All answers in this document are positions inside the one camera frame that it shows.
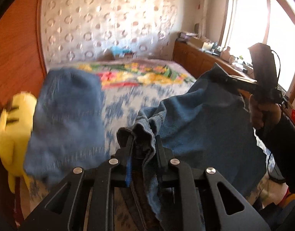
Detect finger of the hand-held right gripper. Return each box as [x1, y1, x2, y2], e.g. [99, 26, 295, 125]
[236, 84, 257, 96]
[211, 63, 257, 85]

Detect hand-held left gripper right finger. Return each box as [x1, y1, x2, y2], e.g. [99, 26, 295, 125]
[154, 136, 272, 231]

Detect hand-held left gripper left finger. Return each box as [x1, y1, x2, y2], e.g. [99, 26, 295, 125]
[19, 130, 135, 231]

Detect blue jeans pants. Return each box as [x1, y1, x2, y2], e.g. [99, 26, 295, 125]
[117, 69, 267, 231]
[23, 68, 107, 186]

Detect person's right forearm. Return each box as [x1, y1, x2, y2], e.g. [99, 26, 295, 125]
[254, 112, 295, 195]

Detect folded blue jeans pants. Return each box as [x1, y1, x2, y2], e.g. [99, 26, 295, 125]
[23, 68, 107, 186]

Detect person's right hand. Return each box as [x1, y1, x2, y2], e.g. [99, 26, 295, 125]
[248, 93, 282, 130]

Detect white plastic bottle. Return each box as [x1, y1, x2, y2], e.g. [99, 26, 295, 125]
[221, 47, 231, 61]

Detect wooden window cabinet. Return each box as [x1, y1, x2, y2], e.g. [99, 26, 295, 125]
[173, 40, 256, 83]

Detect beige cardboard box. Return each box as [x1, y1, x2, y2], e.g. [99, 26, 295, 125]
[188, 37, 206, 49]

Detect bright window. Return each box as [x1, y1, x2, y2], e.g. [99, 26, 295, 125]
[220, 0, 295, 99]

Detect bed with blue floral sheet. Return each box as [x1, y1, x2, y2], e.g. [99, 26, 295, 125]
[25, 60, 279, 198]

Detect beige window curtain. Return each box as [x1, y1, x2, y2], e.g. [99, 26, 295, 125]
[197, 0, 211, 36]

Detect colourful flower blanket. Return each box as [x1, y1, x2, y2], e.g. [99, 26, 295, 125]
[73, 61, 196, 87]

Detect yellow plush toy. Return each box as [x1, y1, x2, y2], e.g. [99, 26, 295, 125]
[0, 92, 38, 194]

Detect person's black trouser leg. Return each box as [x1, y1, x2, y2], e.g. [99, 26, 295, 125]
[254, 197, 295, 231]

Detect circle-patterned sheer curtain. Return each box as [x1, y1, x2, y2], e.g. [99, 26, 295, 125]
[40, 0, 183, 64]

